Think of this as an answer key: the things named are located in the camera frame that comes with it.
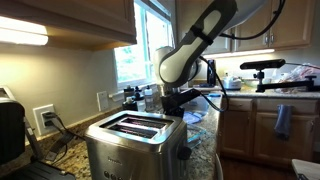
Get smoky grey water bottle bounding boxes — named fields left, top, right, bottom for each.
left=143, top=84, right=156, bottom=112

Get tall black kitchen appliance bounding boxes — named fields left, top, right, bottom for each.
left=206, top=58, right=218, bottom=88

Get beige wall cabinets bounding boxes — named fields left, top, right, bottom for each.
left=175, top=0, right=320, bottom=53

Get wooden upper cabinet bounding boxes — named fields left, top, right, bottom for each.
left=0, top=0, right=138, bottom=52

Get black power plug and cord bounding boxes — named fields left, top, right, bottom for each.
left=41, top=111, right=86, bottom=166

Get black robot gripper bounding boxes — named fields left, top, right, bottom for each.
left=160, top=94, right=186, bottom=118

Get white blank wall plate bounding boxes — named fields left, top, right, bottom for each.
left=96, top=90, right=110, bottom=112

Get beige lower cabinets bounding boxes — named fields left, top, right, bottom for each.
left=218, top=95, right=320, bottom=168

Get under-cabinet light bar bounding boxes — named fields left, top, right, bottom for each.
left=0, top=15, right=50, bottom=47
left=202, top=48, right=276, bottom=60

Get kitchen window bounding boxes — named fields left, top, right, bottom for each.
left=113, top=0, right=176, bottom=89

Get white flat tray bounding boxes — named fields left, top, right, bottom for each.
left=192, top=84, right=223, bottom=93

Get rectangular glass dish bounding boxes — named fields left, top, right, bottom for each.
left=185, top=123, right=208, bottom=150

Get stainless steel toaster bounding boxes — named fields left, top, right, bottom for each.
left=84, top=110, right=193, bottom=180

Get clear plastic bag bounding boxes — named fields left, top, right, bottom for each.
left=275, top=62, right=320, bottom=88

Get black bar camera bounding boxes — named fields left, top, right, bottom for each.
left=239, top=58, right=287, bottom=71

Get black countertop grill appliance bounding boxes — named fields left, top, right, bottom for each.
left=0, top=85, right=78, bottom=180

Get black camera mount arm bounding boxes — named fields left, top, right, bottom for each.
left=253, top=69, right=318, bottom=94

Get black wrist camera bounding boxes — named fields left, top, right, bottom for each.
left=171, top=87, right=203, bottom=105

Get white wall outlet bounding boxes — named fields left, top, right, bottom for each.
left=32, top=103, right=57, bottom=137

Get stainless dishwasher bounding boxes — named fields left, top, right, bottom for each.
left=213, top=152, right=225, bottom=180

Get white rice cooker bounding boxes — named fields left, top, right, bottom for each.
left=221, top=74, right=243, bottom=91

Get beige tabletop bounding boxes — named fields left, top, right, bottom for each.
left=291, top=158, right=320, bottom=180

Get grey-blue hanging towel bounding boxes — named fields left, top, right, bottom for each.
left=273, top=103, right=294, bottom=141

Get white water bottle black cap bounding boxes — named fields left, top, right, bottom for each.
left=133, top=85, right=147, bottom=113

